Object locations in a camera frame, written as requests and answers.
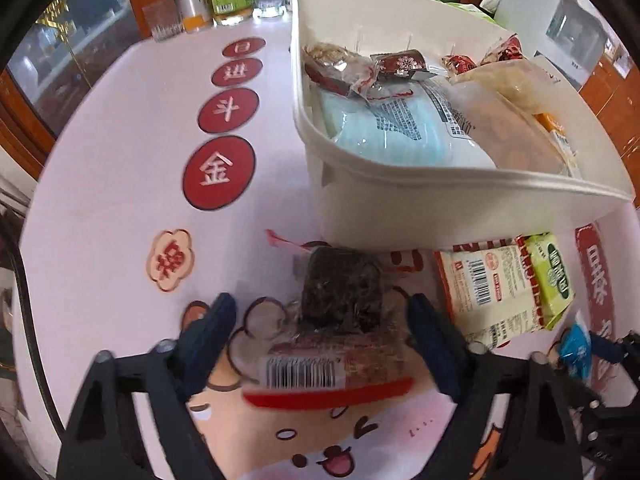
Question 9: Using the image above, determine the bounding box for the dark brown snack packet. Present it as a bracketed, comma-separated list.
[242, 242, 426, 408]

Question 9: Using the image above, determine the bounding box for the red white candy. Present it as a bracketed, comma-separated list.
[480, 35, 523, 66]

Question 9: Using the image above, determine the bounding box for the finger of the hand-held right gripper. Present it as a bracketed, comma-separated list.
[567, 367, 621, 413]
[586, 330, 640, 367]

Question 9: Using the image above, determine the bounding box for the white plastic bin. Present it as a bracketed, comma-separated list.
[290, 0, 633, 251]

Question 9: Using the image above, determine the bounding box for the dark red candy wrapper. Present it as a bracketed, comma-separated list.
[370, 50, 448, 81]

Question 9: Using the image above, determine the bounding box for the small blue snack packet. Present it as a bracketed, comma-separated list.
[559, 320, 595, 380]

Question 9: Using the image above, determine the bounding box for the green snack packet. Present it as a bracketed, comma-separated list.
[520, 232, 576, 331]

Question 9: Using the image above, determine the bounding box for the clear rice cracker packet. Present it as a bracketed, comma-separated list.
[452, 82, 573, 177]

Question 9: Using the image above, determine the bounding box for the wooden cabinet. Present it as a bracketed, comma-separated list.
[580, 55, 640, 156]

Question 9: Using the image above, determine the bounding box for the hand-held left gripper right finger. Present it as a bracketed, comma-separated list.
[406, 292, 586, 480]

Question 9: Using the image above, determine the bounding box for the white packet red trim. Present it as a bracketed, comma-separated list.
[434, 245, 546, 351]

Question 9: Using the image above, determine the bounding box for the small red candy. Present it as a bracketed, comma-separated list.
[442, 55, 476, 77]

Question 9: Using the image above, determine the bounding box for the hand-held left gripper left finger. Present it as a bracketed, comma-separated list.
[57, 292, 238, 480]

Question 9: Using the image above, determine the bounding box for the light blue packet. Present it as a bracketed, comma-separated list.
[320, 82, 498, 168]

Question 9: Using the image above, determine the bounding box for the green tissue pack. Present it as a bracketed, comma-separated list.
[452, 2, 496, 23]

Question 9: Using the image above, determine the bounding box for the beige snack packet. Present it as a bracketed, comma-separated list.
[450, 57, 583, 178]

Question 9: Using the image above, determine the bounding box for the clear drinking glass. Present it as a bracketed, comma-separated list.
[142, 0, 185, 42]

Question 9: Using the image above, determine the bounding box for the glass door gold ornament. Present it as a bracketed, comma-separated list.
[0, 0, 171, 171]

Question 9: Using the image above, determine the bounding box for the white countertop appliance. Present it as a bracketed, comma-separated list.
[495, 0, 618, 86]

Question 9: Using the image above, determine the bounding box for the brown nut snack packet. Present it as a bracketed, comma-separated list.
[302, 41, 378, 98]

